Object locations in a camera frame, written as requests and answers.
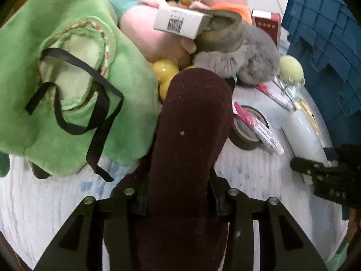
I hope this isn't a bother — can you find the pink snack packet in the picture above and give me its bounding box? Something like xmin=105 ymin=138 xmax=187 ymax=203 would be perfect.
xmin=255 ymin=84 xmax=294 ymax=111

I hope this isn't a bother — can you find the black tape roll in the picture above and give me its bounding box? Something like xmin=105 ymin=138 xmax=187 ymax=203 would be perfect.
xmin=228 ymin=105 xmax=269 ymax=150

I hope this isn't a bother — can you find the grey fuzzy camouflage slipper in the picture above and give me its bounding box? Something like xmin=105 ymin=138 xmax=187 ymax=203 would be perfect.
xmin=192 ymin=9 xmax=280 ymax=85

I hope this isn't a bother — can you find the grey white medicine box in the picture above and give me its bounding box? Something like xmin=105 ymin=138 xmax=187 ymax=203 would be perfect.
xmin=154 ymin=6 xmax=212 ymax=40

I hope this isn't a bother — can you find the maroon slipper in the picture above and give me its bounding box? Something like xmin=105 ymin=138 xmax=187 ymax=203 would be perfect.
xmin=111 ymin=68 xmax=233 ymax=270

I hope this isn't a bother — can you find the pink pig plush teal dress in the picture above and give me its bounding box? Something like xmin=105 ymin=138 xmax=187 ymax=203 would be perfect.
xmin=108 ymin=0 xmax=197 ymax=69

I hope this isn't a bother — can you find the blue plastic crate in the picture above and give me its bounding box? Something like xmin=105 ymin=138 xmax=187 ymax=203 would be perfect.
xmin=281 ymin=0 xmax=360 ymax=146

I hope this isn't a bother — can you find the green tennis ball toy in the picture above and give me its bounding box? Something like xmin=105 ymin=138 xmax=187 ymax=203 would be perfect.
xmin=280 ymin=55 xmax=305 ymax=86

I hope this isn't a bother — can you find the pink white ointment tube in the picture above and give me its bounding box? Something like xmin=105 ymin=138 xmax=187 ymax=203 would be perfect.
xmin=232 ymin=100 xmax=284 ymax=156

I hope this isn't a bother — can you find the green plush cloth toy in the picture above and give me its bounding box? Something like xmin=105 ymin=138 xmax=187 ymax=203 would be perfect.
xmin=1 ymin=0 xmax=159 ymax=182

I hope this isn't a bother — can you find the red white carton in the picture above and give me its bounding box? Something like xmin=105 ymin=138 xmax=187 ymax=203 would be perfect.
xmin=252 ymin=9 xmax=281 ymax=48

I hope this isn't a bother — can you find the yellow rubber duck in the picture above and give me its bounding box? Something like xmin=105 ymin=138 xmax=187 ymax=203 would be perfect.
xmin=152 ymin=59 xmax=180 ymax=101

